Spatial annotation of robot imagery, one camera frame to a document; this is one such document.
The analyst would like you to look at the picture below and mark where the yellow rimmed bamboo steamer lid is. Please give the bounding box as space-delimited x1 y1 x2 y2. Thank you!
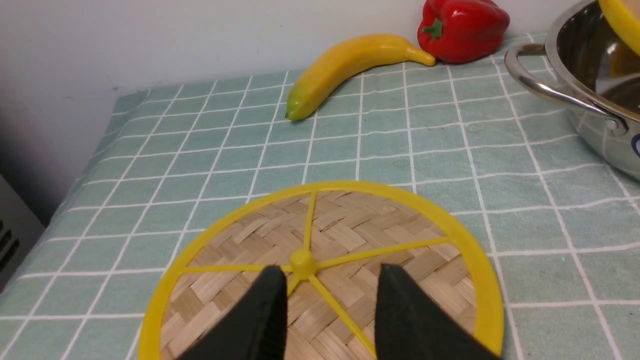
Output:
137 181 505 360

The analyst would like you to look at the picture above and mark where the red bell pepper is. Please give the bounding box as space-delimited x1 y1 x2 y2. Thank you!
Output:
417 0 511 64

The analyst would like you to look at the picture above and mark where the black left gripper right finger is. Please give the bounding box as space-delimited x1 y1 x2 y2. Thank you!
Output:
374 263 500 360

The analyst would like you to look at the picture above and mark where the yellow plastic banana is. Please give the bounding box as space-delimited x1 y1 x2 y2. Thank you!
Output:
285 33 436 121

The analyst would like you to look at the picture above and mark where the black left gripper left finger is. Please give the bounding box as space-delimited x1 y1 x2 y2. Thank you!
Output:
179 265 288 360

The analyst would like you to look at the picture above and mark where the stainless steel pot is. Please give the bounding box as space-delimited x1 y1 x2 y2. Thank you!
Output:
503 0 640 180

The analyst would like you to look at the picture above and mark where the grey appliance at table edge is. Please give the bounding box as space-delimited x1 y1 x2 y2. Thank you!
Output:
0 176 45 292

